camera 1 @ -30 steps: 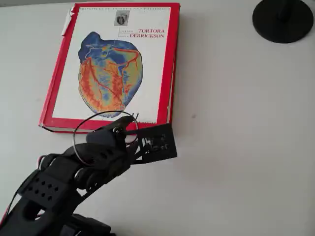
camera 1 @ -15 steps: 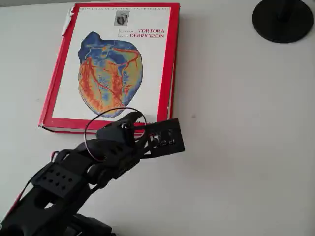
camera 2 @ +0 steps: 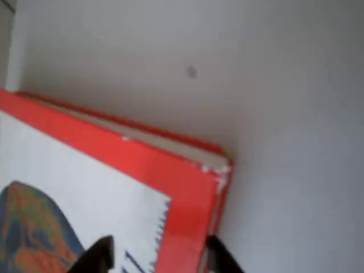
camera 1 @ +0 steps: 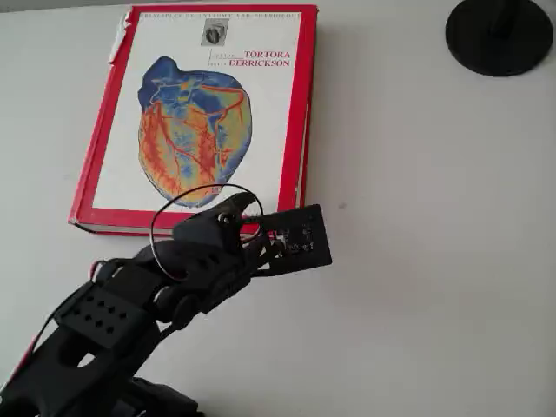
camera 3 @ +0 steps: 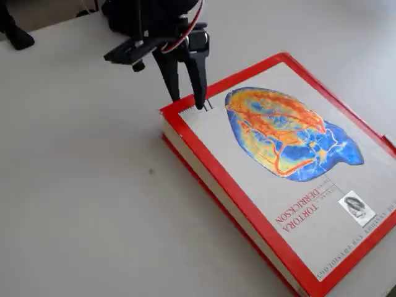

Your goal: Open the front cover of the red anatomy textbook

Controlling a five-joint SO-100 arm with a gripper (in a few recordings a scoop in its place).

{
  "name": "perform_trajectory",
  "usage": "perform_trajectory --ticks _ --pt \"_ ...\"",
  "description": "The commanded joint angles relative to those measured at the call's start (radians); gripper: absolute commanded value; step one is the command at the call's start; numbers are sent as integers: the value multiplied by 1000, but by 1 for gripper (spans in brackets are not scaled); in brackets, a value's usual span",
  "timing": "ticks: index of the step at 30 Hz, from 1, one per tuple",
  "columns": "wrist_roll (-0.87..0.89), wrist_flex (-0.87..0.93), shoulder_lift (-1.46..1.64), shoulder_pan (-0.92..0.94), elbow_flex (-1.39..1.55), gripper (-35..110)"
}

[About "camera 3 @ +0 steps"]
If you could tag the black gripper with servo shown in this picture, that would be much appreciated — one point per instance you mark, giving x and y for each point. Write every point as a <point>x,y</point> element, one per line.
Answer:
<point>197,66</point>

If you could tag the black stand foot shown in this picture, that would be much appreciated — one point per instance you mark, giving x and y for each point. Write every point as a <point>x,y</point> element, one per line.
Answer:
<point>18,38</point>

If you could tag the black gripper camera mount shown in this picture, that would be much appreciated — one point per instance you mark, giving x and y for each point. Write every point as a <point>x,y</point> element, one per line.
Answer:
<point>127,52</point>

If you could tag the red hardcover anatomy textbook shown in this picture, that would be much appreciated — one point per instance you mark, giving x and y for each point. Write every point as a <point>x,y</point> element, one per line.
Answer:
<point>278,139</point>

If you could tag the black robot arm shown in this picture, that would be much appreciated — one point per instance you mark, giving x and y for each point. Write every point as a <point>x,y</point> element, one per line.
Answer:
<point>148,6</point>

